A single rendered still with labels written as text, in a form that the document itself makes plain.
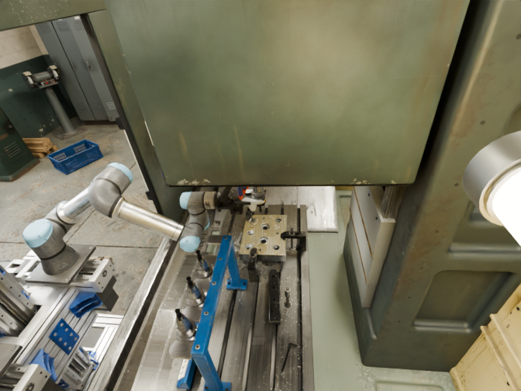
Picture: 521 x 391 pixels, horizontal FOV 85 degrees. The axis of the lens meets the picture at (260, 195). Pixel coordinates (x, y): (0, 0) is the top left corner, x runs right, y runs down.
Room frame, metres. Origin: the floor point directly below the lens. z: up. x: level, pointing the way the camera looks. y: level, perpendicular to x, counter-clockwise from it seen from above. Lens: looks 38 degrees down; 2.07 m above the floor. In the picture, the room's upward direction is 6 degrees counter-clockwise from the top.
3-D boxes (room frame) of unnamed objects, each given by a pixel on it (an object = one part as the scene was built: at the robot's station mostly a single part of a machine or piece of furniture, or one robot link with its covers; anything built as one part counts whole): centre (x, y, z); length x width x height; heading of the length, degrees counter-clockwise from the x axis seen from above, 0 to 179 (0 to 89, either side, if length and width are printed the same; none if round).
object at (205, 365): (0.40, 0.22, 1.05); 0.10 x 0.05 x 0.30; 81
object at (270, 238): (1.07, 0.00, 0.96); 0.29 x 0.23 x 0.05; 171
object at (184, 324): (0.46, 0.27, 1.26); 0.04 x 0.04 x 0.07
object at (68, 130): (5.16, 3.41, 0.57); 0.47 x 0.37 x 1.14; 140
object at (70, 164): (3.96, 2.71, 0.11); 0.62 x 0.42 x 0.22; 141
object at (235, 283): (0.83, 0.15, 1.05); 0.10 x 0.05 x 0.30; 81
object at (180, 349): (0.41, 0.28, 1.21); 0.07 x 0.05 x 0.01; 81
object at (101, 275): (0.96, 1.00, 0.95); 0.40 x 0.13 x 0.09; 80
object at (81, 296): (0.83, 0.90, 0.86); 0.09 x 0.09 x 0.09; 80
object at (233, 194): (0.97, 0.13, 1.30); 0.12 x 0.08 x 0.09; 81
